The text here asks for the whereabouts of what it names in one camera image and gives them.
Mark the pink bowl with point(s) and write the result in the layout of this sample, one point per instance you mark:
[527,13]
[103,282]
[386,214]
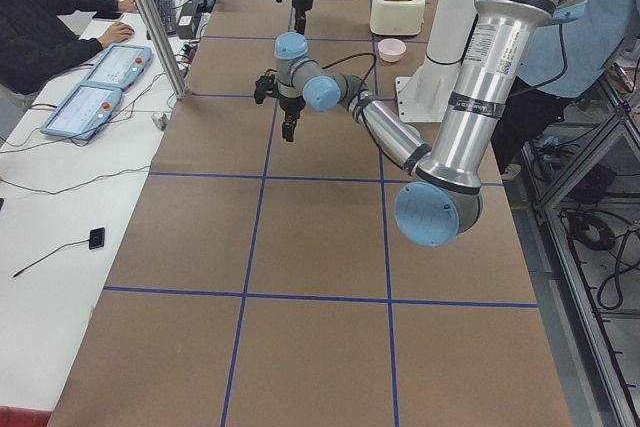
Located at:
[391,50]

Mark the lower teach pendant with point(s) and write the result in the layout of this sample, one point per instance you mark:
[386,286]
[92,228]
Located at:
[82,112]

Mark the person in blue shirt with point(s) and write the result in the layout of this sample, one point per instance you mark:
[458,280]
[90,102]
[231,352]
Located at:
[560,64]

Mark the black keyboard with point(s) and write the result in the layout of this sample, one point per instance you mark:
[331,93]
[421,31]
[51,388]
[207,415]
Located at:
[167,13]

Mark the black phone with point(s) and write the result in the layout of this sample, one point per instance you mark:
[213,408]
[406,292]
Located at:
[96,238]

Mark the cream toaster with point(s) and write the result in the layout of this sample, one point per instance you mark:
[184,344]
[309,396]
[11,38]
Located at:
[397,18]

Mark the person in black sweater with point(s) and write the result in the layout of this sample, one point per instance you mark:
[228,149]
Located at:
[36,45]

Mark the teach pendant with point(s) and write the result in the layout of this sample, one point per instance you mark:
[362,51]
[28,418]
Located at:
[119,66]
[82,112]

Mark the upper teach pendant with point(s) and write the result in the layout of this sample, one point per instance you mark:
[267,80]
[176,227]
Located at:
[119,66]

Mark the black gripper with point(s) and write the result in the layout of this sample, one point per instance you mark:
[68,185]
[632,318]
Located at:
[290,107]
[301,3]

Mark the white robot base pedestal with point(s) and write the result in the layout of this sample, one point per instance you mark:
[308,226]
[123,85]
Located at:
[423,97]

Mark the aluminium frame post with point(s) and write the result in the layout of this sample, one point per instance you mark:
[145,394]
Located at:
[162,46]

